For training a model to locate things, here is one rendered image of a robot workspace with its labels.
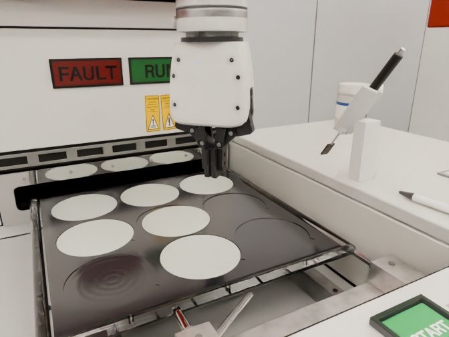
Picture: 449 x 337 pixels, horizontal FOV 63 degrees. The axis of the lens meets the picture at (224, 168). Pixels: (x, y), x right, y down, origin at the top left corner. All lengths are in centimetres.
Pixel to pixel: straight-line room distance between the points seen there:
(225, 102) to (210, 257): 19
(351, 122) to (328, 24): 241
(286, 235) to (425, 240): 17
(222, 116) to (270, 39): 221
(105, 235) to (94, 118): 25
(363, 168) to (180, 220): 27
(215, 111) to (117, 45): 31
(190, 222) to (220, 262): 11
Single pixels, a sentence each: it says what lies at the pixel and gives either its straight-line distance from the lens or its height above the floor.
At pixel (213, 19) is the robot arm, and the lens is 43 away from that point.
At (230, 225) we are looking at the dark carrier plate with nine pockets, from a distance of 54.
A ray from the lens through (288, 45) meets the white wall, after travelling 272.
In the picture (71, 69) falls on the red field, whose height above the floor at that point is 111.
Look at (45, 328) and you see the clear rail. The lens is 40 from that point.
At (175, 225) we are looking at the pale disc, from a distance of 54.
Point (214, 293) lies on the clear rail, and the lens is 41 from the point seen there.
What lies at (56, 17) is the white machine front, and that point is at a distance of 69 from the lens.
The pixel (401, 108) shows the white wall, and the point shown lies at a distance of 368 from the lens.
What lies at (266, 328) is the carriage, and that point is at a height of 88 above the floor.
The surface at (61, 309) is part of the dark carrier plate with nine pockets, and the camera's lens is 42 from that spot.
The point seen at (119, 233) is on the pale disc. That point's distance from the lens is 54.
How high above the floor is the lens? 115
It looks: 19 degrees down
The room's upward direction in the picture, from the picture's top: straight up
